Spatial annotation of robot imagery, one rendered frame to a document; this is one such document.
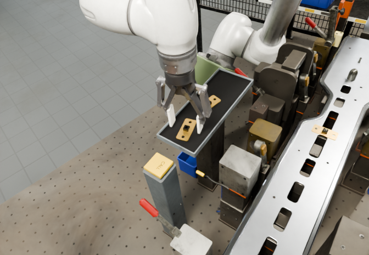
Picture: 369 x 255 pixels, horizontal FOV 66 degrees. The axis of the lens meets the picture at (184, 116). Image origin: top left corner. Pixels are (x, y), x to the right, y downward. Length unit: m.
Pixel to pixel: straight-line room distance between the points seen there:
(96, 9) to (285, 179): 0.72
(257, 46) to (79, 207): 1.08
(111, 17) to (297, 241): 0.73
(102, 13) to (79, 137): 1.99
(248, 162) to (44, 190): 0.96
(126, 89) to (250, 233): 2.22
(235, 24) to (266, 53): 0.22
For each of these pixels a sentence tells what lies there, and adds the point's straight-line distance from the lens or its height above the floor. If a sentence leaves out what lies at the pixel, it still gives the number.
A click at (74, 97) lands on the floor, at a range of 2.98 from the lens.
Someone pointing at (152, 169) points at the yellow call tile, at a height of 1.16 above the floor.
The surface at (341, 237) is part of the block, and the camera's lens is 0.90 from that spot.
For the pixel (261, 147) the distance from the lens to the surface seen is 0.91.
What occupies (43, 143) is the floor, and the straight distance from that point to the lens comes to 2.70.
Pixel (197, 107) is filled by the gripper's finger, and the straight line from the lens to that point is 0.75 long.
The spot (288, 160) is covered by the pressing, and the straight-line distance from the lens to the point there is 1.01.
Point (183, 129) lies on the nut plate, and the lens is 0.85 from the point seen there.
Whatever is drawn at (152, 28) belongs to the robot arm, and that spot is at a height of 1.53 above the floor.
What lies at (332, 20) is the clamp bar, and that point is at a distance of 1.39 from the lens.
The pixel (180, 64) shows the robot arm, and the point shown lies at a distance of 0.64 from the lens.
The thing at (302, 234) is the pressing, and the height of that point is 1.00.
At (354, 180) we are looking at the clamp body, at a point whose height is 0.77.
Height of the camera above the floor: 1.82
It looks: 47 degrees down
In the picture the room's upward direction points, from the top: 7 degrees counter-clockwise
